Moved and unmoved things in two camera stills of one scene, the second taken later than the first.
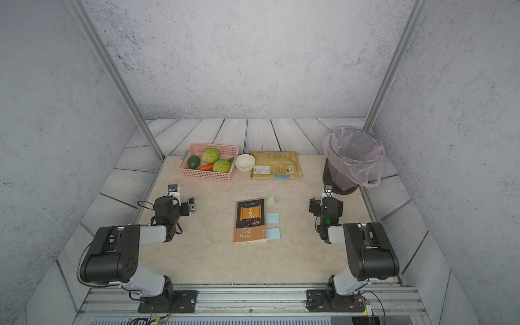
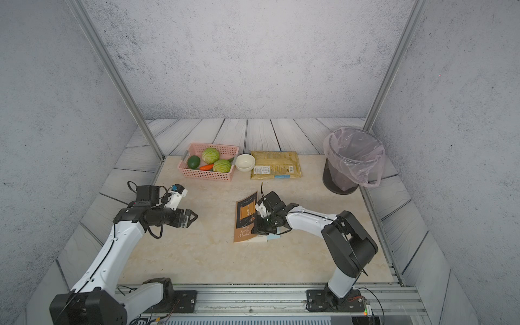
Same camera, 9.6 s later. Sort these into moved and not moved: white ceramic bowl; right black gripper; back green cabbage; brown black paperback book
Moved: right black gripper
Not moved: brown black paperback book; white ceramic bowl; back green cabbage
